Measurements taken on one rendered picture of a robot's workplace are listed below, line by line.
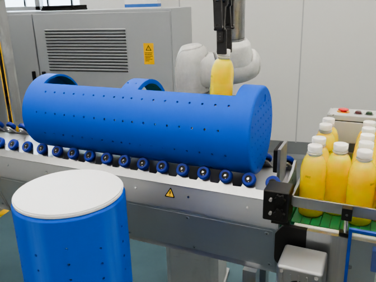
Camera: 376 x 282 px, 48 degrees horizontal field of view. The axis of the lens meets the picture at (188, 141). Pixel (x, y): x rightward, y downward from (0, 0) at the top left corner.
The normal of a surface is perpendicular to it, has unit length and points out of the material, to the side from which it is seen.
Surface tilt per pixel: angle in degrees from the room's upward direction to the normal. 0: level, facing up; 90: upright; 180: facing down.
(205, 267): 90
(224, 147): 99
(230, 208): 70
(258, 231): 110
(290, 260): 0
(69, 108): 66
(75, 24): 90
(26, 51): 90
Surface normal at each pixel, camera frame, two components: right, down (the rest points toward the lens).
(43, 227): -0.15, 0.32
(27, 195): -0.03, -0.95
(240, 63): 0.23, 0.42
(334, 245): -0.41, 0.30
